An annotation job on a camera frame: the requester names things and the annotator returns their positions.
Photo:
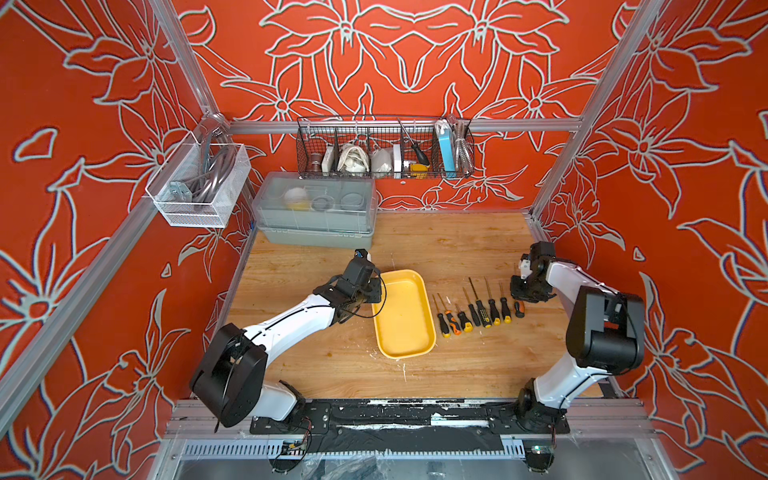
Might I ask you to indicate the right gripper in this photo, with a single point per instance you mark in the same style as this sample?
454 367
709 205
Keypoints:
516 292

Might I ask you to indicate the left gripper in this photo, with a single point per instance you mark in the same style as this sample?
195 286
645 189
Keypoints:
375 284

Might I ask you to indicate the yellow plastic tray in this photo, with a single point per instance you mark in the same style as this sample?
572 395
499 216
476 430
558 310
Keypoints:
403 321

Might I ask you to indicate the stubby black yellow screwdriver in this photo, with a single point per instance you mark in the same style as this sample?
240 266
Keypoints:
466 324

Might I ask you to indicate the long black yellow screwdriver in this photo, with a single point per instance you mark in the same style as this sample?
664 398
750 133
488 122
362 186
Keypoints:
493 309

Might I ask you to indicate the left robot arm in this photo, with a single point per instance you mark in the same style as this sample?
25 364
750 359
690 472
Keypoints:
230 378

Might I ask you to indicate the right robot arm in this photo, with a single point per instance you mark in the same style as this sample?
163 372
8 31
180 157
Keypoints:
604 336

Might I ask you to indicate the grey lidded storage box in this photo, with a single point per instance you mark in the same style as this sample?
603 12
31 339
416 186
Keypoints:
331 212

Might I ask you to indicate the light blue box in basket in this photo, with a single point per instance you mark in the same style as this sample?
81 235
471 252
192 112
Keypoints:
445 137

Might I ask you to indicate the white cloth in basket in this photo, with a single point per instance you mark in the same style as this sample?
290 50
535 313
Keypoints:
353 159

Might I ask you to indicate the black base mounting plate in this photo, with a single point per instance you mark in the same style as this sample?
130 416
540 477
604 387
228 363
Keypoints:
498 416

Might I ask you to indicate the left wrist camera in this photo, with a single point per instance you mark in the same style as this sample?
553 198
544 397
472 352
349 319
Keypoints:
360 255

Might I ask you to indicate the black wire wall basket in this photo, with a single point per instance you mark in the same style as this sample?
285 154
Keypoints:
319 141

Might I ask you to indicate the screwdriver in wall basket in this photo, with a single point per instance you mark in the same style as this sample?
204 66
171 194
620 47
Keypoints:
415 147

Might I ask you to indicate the clear plastic wall bin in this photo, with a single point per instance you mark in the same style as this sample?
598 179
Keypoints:
200 185

